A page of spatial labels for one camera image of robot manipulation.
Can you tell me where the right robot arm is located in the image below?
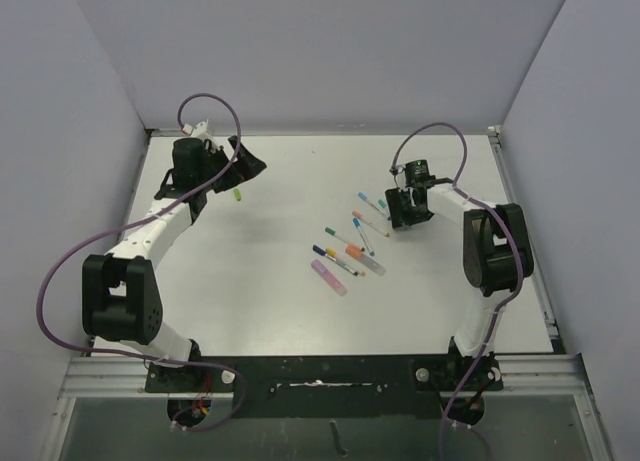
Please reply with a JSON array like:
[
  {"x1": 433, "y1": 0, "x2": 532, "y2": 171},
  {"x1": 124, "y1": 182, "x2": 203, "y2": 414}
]
[{"x1": 385, "y1": 160, "x2": 534, "y2": 390}]

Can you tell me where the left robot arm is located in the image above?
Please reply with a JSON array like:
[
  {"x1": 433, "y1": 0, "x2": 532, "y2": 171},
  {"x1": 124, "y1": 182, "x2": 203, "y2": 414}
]
[{"x1": 82, "y1": 135, "x2": 267, "y2": 392}]

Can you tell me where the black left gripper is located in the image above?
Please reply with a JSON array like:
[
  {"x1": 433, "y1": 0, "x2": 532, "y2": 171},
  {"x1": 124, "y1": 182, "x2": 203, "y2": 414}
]
[{"x1": 197, "y1": 137, "x2": 265, "y2": 193}]

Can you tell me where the yellow marker pen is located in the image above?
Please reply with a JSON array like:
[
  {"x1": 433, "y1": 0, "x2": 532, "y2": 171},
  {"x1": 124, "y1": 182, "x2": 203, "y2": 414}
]
[{"x1": 326, "y1": 248, "x2": 366, "y2": 277}]

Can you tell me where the navy blue marker pen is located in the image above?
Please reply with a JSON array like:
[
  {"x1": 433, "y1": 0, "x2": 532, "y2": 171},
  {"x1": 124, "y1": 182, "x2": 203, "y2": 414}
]
[{"x1": 312, "y1": 245, "x2": 361, "y2": 276}]

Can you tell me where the peach marker pen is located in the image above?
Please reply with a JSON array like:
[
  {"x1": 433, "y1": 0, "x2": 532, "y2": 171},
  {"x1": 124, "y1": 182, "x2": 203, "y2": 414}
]
[{"x1": 352, "y1": 210, "x2": 390, "y2": 238}]

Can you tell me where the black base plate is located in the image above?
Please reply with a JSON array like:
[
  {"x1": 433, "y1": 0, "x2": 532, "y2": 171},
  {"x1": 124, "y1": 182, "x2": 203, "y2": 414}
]
[{"x1": 145, "y1": 354, "x2": 504, "y2": 427}]

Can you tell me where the sky blue marker pen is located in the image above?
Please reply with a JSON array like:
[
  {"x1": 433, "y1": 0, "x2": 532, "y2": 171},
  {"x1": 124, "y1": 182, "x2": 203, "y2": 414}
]
[{"x1": 352, "y1": 217, "x2": 375, "y2": 256}]

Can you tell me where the green marker pen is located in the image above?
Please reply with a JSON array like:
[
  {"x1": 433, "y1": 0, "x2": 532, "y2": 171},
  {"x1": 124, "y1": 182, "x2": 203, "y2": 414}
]
[{"x1": 324, "y1": 227, "x2": 363, "y2": 250}]

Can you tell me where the light blue marker pen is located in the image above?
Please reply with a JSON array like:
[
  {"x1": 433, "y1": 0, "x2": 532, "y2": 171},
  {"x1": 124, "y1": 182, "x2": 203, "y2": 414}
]
[{"x1": 358, "y1": 192, "x2": 389, "y2": 220}]

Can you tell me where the aluminium frame rail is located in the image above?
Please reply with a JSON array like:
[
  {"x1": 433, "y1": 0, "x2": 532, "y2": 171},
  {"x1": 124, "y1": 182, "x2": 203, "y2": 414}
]
[{"x1": 58, "y1": 353, "x2": 589, "y2": 400}]

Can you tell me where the orange cap highlighter pen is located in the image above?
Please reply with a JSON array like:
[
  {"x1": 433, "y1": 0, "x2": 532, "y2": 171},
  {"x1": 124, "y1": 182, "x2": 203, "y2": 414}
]
[{"x1": 345, "y1": 244, "x2": 386, "y2": 276}]

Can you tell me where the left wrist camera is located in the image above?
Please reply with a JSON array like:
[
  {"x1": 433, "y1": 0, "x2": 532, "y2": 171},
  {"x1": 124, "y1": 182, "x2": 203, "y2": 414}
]
[{"x1": 181, "y1": 119, "x2": 214, "y2": 140}]

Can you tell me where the pink highlighter pen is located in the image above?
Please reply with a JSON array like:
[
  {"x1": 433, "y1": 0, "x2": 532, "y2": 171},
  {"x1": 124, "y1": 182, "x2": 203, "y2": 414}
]
[{"x1": 311, "y1": 260, "x2": 347, "y2": 296}]

